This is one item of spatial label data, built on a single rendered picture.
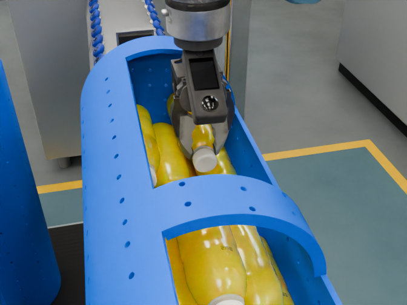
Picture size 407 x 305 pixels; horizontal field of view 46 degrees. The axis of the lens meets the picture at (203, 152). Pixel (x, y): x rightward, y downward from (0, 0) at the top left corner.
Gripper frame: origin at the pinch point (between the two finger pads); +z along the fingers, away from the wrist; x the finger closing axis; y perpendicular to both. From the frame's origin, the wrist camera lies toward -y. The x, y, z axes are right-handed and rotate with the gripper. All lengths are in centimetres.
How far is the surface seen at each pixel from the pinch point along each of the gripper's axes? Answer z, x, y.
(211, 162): 1.1, -1.0, -1.6
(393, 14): 52, -146, 169
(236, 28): 10, -26, 72
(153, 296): -12.1, 12.2, -35.3
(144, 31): 2, 3, 59
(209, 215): -13.8, 5.5, -28.3
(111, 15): 17, 10, 114
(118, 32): 2, 10, 59
